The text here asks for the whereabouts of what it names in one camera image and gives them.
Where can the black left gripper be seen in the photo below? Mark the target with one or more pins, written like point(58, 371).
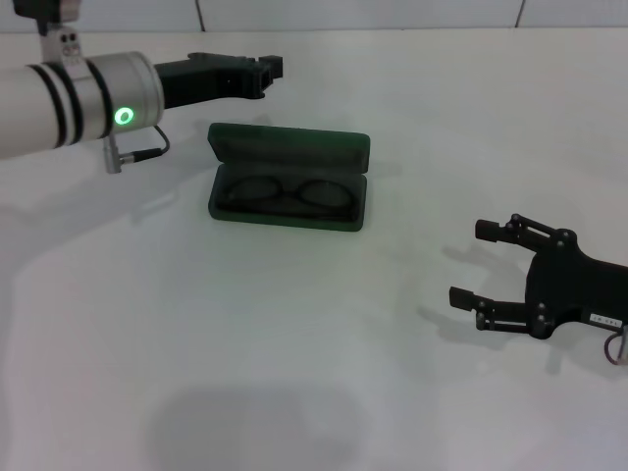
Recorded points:
point(206, 81)

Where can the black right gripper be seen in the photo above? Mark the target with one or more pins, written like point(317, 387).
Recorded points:
point(564, 289)

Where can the green glasses case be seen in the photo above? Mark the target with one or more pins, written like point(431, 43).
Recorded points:
point(289, 142)

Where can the black glasses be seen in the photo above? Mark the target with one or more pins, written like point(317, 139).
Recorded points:
point(291, 193)

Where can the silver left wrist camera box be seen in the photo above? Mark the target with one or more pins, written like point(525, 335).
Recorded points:
point(49, 10)

